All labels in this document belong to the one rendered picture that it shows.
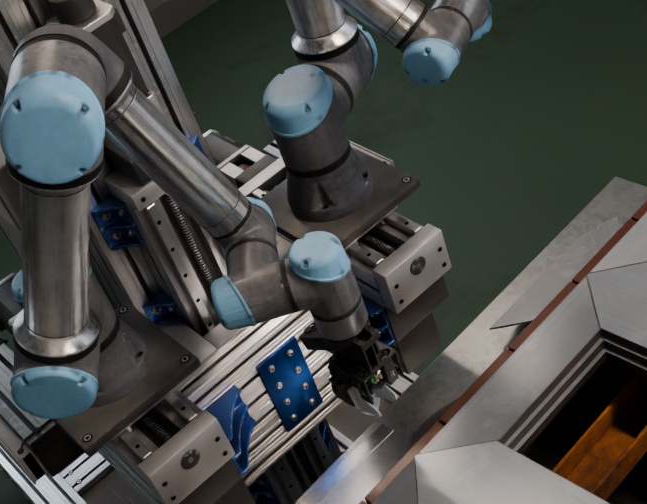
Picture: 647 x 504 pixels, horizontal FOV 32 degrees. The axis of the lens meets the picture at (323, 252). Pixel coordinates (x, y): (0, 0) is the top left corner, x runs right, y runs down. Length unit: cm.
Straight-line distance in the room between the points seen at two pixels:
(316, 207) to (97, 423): 51
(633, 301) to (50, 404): 93
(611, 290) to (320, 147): 53
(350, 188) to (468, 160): 178
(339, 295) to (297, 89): 44
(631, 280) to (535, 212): 150
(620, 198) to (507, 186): 119
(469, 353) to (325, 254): 69
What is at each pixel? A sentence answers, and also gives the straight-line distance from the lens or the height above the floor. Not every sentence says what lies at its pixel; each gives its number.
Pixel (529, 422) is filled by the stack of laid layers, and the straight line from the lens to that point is 178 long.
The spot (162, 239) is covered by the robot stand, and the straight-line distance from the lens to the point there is 185.
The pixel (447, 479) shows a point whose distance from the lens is 172.
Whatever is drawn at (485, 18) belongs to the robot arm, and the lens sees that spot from 179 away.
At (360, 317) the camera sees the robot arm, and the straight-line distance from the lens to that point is 158.
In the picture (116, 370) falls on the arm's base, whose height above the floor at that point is 108.
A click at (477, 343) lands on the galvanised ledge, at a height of 68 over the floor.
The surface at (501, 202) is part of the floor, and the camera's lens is 348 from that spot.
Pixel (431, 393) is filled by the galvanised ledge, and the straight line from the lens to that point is 208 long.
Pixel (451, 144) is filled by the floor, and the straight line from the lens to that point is 375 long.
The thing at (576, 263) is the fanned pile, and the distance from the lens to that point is 219.
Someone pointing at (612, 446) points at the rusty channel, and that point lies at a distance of 195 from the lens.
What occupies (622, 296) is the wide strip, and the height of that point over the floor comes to 87.
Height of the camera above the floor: 223
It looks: 40 degrees down
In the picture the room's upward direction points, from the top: 21 degrees counter-clockwise
